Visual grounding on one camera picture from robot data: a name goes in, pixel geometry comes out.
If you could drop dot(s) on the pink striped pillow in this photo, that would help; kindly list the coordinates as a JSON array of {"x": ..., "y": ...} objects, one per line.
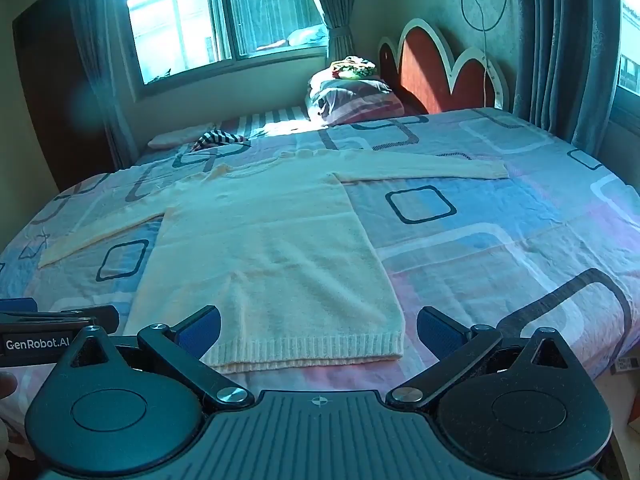
[{"x": 370, "y": 107}]

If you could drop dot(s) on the colourful folded cloth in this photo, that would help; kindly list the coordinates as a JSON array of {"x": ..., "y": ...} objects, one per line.
[{"x": 352, "y": 66}]

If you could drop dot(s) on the person's left hand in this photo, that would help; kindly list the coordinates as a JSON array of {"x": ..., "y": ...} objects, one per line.
[{"x": 7, "y": 387}]

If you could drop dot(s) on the white bundled cloth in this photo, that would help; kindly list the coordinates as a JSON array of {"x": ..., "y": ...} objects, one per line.
[{"x": 307, "y": 35}]

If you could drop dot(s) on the stack of pillows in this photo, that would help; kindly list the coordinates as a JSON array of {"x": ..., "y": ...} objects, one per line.
[{"x": 345, "y": 85}]

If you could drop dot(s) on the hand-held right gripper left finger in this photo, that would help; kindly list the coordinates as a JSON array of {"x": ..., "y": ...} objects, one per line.
[{"x": 199, "y": 332}]

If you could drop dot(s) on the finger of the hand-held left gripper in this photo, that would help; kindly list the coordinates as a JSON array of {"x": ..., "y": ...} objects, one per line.
[{"x": 75, "y": 317}]

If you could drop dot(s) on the cream knitted sweater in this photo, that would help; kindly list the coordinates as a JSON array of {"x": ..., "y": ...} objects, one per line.
[{"x": 280, "y": 260}]

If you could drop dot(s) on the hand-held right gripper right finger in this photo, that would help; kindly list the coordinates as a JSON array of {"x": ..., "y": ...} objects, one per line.
[{"x": 440, "y": 332}]

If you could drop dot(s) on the checkered dark cloth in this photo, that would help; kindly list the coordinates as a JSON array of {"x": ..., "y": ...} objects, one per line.
[{"x": 220, "y": 139}]

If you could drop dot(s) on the grey curtain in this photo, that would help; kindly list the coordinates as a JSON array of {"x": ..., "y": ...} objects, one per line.
[
  {"x": 100, "y": 60},
  {"x": 335, "y": 5},
  {"x": 560, "y": 50}
]

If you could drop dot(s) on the narrow side window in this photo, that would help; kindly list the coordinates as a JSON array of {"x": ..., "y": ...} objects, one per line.
[{"x": 630, "y": 35}]

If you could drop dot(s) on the striped bed sheet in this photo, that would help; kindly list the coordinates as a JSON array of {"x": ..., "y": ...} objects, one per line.
[{"x": 280, "y": 117}]

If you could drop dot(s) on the red and white headboard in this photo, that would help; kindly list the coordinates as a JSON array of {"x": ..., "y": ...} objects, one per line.
[{"x": 430, "y": 70}]

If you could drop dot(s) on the pale pink pillow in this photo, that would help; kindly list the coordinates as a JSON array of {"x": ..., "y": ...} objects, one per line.
[{"x": 175, "y": 136}]

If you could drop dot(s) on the printed bed cover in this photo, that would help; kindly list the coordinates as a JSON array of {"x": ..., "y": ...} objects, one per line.
[{"x": 500, "y": 240}]

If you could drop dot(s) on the dark wooden door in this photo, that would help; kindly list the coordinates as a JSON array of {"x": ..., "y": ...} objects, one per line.
[{"x": 55, "y": 100}]

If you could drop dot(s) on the large window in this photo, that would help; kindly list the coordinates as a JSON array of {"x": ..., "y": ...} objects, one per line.
[{"x": 200, "y": 15}]

